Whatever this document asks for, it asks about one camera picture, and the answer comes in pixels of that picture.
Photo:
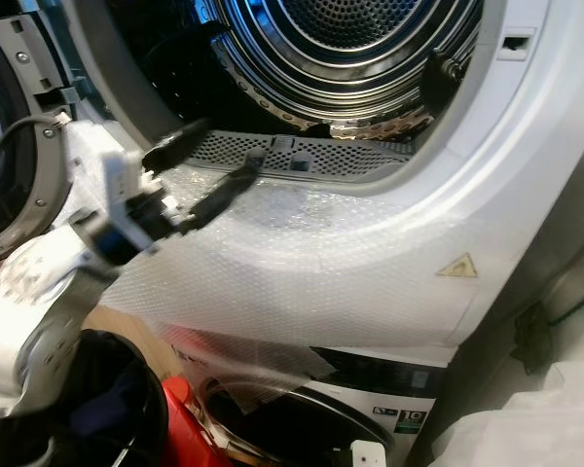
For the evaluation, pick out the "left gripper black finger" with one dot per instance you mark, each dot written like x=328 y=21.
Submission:
x=177 y=142
x=224 y=195

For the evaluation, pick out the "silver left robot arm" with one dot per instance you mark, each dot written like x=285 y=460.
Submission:
x=39 y=311

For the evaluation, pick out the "dark navy clothes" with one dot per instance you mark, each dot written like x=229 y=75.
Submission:
x=107 y=404

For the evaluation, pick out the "white washing machine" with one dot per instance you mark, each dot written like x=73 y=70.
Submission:
x=428 y=443

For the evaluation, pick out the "grey perforated lint filter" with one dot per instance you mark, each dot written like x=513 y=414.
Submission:
x=331 y=156

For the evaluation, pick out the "round glass dryer door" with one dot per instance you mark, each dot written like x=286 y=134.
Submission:
x=15 y=126

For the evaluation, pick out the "small bubble wrap piece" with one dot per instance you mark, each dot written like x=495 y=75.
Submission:
x=253 y=362

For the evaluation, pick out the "black laundry basket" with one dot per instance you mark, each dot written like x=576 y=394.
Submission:
x=136 y=389

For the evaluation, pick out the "perforated steel dryer drum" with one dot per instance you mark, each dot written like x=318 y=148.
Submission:
x=341 y=49

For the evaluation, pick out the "red plastic container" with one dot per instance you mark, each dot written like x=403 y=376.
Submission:
x=185 y=433

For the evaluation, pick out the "yellow triangle warning sticker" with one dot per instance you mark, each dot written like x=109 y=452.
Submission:
x=458 y=268

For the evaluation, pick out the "blue and white sticker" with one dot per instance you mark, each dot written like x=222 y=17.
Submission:
x=382 y=413

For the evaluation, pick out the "black warranty sticker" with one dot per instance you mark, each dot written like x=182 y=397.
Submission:
x=414 y=417

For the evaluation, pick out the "white tumble dryer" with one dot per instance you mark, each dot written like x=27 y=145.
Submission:
x=516 y=165

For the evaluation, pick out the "white plastic bag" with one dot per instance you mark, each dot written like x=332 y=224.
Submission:
x=526 y=428

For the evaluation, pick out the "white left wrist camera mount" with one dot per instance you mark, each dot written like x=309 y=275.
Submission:
x=112 y=170

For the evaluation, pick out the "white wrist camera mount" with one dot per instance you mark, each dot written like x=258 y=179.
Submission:
x=369 y=454
x=112 y=170

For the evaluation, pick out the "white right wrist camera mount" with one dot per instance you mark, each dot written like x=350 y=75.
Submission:
x=369 y=454

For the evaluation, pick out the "black wall bracket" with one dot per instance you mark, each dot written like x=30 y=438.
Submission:
x=532 y=339

